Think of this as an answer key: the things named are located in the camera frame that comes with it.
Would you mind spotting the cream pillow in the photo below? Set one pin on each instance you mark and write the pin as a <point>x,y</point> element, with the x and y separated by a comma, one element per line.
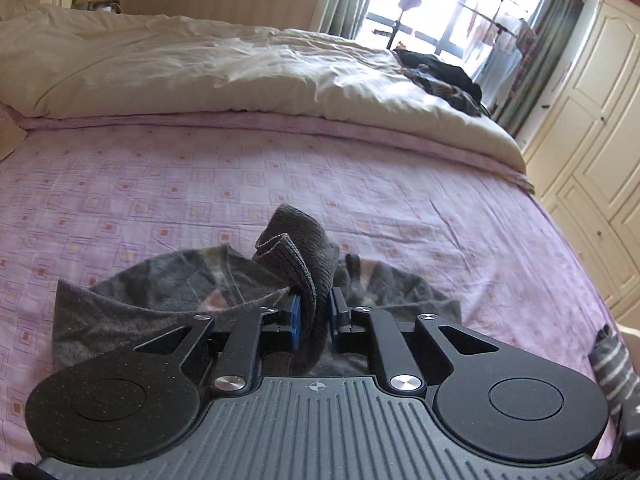
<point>9,130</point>

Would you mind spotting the grey knit garment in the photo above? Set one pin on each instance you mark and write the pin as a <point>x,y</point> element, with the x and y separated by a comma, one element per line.
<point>150,305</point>

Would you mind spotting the beige duvet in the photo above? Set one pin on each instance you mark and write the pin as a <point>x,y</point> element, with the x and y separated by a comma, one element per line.
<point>200,65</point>

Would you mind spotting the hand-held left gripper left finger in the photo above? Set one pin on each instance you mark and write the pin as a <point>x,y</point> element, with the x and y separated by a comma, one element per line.
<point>295,321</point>

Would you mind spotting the pink patterned bed sheet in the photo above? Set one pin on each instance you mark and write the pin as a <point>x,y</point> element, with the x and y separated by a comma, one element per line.
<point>400,210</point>

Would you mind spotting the grey striped cloth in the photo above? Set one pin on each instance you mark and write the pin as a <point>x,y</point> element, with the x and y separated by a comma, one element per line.
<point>612,365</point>

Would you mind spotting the cream wardrobe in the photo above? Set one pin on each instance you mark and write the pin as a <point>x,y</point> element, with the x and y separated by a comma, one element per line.
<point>600,135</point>

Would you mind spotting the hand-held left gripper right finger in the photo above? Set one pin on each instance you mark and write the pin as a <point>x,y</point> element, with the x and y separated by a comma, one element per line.
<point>332,320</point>

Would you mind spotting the pile of dark clothes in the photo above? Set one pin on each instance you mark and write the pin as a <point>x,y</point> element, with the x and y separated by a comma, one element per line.
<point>440,77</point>

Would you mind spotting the clothes drying rack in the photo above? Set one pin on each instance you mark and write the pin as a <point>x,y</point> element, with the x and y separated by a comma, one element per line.
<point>500,55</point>

